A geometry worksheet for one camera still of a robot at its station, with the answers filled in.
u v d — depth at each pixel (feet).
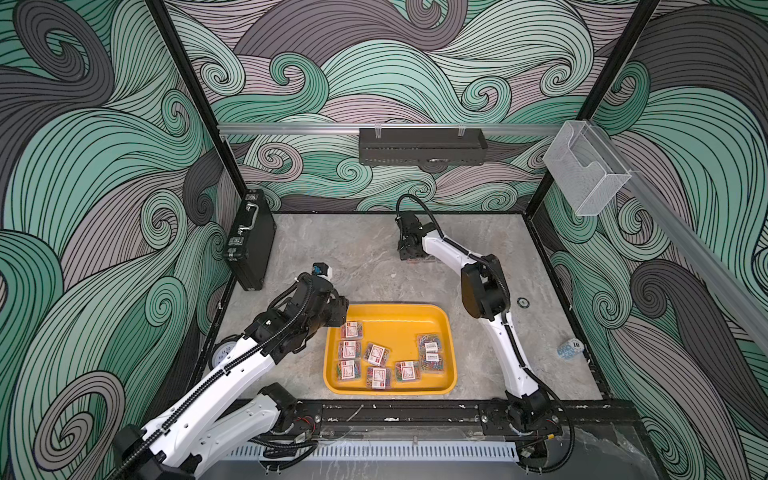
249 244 2.82
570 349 2.61
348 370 2.60
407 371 2.59
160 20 2.34
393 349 2.79
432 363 2.65
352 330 2.82
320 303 1.84
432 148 3.13
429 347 2.74
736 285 1.74
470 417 2.44
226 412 1.48
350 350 2.68
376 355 2.67
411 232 2.92
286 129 4.03
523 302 3.11
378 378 2.55
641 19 2.35
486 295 2.08
